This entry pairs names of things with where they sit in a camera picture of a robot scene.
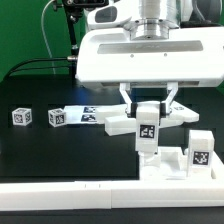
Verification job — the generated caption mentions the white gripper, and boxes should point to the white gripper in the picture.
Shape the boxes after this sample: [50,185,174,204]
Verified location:
[76,27,224,118]

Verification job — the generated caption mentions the white chair seat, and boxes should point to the white chair seat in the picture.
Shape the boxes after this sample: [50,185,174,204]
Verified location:
[139,147,224,181]

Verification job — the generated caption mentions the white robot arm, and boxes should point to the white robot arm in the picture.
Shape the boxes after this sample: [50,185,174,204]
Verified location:
[76,0,224,116]

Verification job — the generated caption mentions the flat white chair back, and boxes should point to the flat white chair back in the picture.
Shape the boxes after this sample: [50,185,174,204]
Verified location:
[64,105,97,124]

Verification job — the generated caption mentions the white chair nut cube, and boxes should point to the white chair nut cube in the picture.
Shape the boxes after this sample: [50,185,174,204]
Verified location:
[12,108,32,126]

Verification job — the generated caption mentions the rear long white bar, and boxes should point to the rear long white bar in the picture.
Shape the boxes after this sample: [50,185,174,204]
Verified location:
[95,101,199,124]

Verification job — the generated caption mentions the black cables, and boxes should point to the black cables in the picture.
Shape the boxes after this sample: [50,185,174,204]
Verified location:
[1,55,81,83]

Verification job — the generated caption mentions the white obstacle fence wall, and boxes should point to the white obstacle fence wall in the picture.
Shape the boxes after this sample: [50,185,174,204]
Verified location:
[0,159,224,212]

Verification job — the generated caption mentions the black camera stand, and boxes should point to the black camera stand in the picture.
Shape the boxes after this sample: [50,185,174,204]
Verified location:
[53,0,109,76]

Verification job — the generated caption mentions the grey cable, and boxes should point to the grey cable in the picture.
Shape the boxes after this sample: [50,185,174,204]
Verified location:
[40,0,58,76]

